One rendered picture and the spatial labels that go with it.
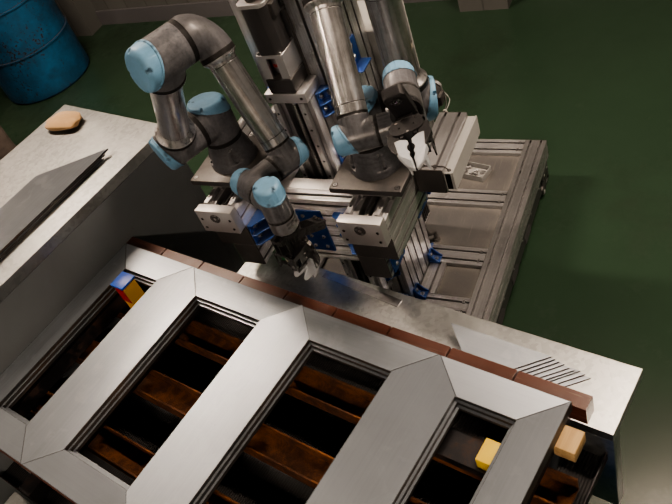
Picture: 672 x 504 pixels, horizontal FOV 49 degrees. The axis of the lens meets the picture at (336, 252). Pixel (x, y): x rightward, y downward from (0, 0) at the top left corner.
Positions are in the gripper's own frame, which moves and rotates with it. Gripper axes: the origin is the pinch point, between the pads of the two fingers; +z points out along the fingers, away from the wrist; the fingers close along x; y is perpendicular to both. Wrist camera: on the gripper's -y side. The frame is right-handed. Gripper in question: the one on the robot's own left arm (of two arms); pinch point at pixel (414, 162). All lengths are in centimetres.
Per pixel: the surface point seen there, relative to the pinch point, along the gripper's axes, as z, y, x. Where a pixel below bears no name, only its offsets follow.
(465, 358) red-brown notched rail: 1, 62, 10
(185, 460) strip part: 15, 50, 82
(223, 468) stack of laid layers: 18, 53, 72
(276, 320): -24, 53, 58
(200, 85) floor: -317, 127, 155
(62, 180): -87, 22, 123
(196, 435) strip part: 8, 50, 79
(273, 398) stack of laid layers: 1, 55, 60
